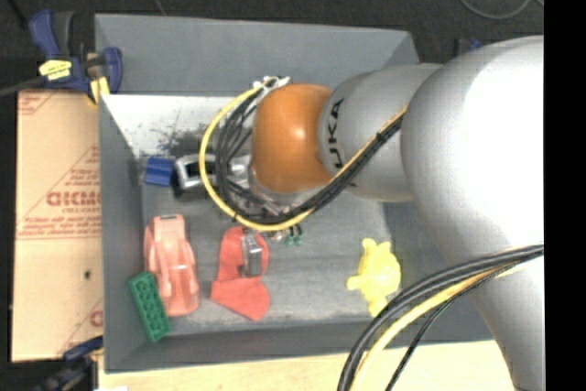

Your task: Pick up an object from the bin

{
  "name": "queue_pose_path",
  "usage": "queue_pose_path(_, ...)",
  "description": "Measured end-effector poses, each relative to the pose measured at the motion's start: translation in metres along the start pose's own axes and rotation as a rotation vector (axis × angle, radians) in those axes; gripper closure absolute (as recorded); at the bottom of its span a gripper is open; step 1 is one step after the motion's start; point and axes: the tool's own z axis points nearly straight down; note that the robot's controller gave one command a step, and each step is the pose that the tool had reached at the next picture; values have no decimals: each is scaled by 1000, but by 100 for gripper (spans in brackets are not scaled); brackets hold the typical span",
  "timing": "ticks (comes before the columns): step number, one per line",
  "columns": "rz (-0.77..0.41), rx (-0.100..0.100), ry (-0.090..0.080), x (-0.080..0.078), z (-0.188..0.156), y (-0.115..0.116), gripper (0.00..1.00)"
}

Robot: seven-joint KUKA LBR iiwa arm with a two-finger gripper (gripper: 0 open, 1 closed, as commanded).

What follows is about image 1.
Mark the grey metal bin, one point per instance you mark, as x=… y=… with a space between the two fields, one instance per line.
x=311 y=279

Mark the yellow toy animal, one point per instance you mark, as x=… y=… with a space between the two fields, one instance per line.
x=377 y=272

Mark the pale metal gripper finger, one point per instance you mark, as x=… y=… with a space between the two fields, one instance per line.
x=260 y=256
x=247 y=255

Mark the green flat block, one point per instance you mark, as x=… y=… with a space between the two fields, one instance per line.
x=148 y=307

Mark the blue and silver hand tool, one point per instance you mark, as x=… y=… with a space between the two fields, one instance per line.
x=183 y=178

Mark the brown cardboard board, red print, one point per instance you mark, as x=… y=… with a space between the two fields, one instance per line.
x=55 y=270

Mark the red cloth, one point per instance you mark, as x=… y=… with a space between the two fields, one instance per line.
x=242 y=295

